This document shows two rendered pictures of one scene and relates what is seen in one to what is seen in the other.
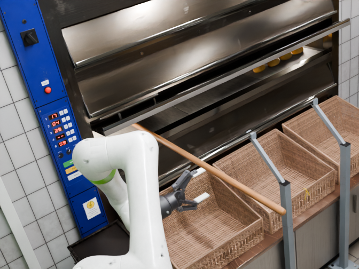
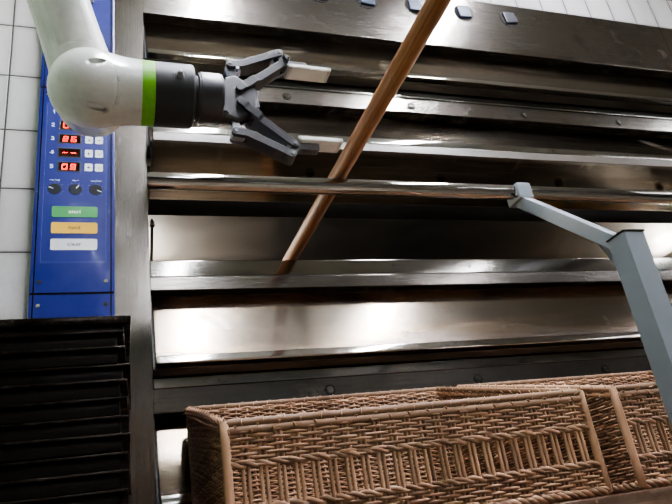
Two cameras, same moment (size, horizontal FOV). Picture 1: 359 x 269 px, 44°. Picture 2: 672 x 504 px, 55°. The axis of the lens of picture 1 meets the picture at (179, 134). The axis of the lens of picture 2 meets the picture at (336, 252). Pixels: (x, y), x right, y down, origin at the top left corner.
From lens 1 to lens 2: 194 cm
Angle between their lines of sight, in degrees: 53
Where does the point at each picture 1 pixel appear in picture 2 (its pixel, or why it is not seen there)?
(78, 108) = (132, 132)
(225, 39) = (474, 140)
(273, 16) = (582, 144)
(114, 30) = (240, 48)
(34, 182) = not seen: outside the picture
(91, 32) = (196, 39)
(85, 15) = (190, 12)
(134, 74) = not seen: hidden behind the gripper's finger
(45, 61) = not seen: hidden behind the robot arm
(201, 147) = (422, 334)
